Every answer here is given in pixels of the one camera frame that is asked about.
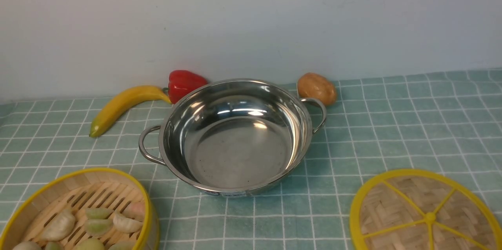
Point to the bamboo steamer basket yellow rim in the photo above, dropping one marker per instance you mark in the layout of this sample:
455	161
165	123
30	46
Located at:
77	191

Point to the woven bamboo lid yellow rim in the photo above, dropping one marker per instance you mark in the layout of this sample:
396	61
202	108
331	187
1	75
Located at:
410	209

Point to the stainless steel pot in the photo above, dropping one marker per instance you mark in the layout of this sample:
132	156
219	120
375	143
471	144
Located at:
234	138

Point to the brown potato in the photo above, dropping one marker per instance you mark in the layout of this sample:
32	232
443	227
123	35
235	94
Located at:
313	85

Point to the red bell pepper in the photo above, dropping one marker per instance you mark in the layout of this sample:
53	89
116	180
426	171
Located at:
181	83

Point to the yellow banana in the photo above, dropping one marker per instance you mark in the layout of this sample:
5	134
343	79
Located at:
122	102

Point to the pinkish dumpling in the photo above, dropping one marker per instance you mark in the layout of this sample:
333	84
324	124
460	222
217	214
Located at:
136	211

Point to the white dumpling right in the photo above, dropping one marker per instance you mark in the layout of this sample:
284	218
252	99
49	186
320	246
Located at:
126	225

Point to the white dumpling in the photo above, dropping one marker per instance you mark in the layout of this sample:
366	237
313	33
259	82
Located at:
59	227
126	225

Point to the green dumpling upper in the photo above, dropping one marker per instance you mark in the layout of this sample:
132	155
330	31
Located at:
98	213

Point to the green checkered tablecloth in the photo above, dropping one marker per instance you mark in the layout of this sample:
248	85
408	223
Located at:
446	122

